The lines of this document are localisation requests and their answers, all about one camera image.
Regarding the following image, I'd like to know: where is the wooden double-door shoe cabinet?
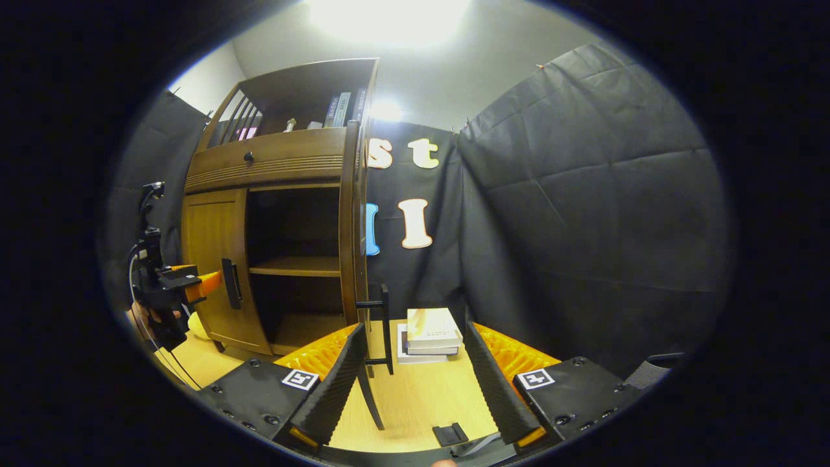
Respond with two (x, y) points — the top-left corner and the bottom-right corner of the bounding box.
(180, 58), (380, 356)

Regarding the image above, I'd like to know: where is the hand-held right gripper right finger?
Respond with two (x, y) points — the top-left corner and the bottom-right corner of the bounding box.
(464, 321), (643, 455)

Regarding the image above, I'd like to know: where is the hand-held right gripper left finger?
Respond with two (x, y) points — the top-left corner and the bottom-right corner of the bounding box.
(195, 323), (369, 451)

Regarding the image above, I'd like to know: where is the cream covered book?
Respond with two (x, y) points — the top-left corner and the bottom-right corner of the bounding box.
(407, 308), (464, 349)

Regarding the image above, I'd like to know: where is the wooden shoe cabinet door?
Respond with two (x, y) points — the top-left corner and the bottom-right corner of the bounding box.
(182, 188), (273, 356)
(338, 120), (395, 431)

